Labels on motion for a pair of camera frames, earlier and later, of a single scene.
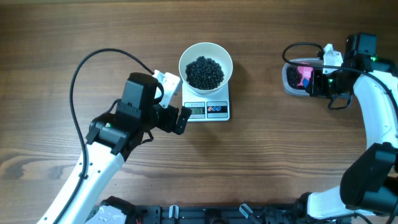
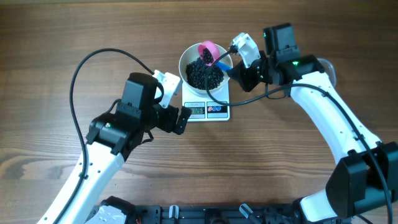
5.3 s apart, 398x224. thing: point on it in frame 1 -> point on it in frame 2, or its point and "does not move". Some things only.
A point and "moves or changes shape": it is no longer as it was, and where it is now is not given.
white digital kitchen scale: (207, 107) does not move
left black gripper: (169, 125) does not move
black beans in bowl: (204, 74) does not move
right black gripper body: (328, 85) -> (258, 71)
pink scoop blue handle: (306, 72) moves or changes shape
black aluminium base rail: (287, 213) does not move
